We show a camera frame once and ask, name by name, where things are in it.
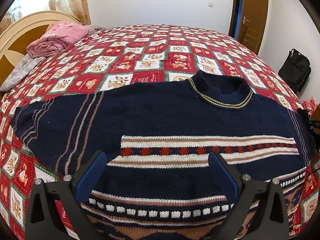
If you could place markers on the red patchwork bear bedspread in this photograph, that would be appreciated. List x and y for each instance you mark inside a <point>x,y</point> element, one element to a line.
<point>117,57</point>

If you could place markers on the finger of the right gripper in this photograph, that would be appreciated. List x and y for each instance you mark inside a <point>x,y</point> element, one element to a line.
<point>311,126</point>

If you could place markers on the beige patterned curtain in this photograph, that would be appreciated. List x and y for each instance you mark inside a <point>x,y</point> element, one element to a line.
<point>21,8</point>

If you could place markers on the navy patterned knit sweater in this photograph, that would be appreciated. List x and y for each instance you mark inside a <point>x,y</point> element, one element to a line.
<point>159,182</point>

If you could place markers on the brown wooden door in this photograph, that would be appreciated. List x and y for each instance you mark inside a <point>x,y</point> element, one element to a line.
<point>248,22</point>

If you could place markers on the folded pink blanket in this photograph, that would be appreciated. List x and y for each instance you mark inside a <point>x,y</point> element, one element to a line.
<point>60,36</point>

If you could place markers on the red patterned bag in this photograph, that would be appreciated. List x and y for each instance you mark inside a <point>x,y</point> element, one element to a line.
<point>310,105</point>

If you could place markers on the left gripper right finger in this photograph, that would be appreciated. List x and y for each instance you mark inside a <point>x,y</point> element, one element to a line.
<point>270,220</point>

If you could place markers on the grey floral pillow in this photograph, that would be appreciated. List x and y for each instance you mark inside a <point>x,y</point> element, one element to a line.
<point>24,67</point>

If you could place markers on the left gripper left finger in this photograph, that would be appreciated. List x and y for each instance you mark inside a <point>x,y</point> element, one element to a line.
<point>43,219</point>

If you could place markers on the cream wooden headboard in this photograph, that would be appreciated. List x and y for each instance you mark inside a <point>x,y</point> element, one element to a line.
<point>19,35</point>

